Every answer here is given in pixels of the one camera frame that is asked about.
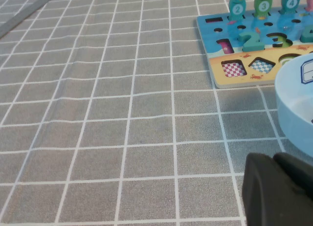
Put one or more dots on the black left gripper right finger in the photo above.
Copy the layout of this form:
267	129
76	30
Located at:
300	191

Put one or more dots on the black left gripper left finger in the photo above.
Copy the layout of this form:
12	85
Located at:
262	194

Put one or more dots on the teal wooden number two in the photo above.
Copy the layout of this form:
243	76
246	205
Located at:
249	42

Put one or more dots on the light blue plastic bowl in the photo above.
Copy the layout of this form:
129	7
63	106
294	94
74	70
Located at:
291	98

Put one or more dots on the colourful wooden puzzle board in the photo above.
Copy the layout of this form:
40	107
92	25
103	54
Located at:
212	43

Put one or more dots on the teal fish piece number two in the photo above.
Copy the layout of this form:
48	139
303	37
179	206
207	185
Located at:
236	8

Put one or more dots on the green fish piece number three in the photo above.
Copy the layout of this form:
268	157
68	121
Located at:
262	6

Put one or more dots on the teal fish piece number four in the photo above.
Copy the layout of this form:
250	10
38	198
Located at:
290	2

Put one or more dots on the pink fish piece number five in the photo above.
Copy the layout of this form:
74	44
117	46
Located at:
309	1

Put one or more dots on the teal wooden number four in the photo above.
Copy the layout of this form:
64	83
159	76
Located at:
308	35

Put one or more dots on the grey checked tablecloth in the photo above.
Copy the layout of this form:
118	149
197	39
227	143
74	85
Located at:
110	125

